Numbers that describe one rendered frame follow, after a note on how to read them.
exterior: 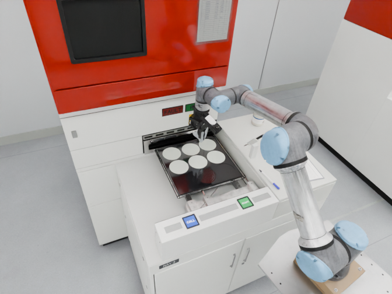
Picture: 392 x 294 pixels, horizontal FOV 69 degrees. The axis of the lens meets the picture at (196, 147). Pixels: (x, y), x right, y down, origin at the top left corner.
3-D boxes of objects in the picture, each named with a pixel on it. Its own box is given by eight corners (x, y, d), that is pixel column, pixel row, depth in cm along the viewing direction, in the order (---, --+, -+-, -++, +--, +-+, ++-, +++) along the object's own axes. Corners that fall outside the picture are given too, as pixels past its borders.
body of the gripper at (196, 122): (196, 120, 149) (198, 100, 141) (210, 126, 145) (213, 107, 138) (188, 126, 144) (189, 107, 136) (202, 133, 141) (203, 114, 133)
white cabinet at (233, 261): (128, 242, 211) (114, 164, 157) (240, 203, 244) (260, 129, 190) (154, 333, 168) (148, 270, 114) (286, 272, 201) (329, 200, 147)
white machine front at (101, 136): (76, 170, 151) (56, 107, 125) (212, 137, 179) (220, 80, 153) (76, 174, 149) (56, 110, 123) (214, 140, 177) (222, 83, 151)
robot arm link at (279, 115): (337, 121, 98) (244, 77, 132) (317, 129, 93) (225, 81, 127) (328, 148, 104) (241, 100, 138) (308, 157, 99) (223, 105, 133)
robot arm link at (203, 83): (203, 85, 122) (193, 76, 127) (201, 107, 129) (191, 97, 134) (218, 81, 125) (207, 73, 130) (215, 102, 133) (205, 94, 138)
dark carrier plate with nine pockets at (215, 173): (156, 149, 156) (156, 148, 156) (212, 136, 168) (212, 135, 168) (179, 195, 133) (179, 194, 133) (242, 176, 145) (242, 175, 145)
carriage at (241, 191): (184, 209, 133) (185, 205, 131) (250, 188, 146) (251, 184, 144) (191, 223, 128) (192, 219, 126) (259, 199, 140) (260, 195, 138)
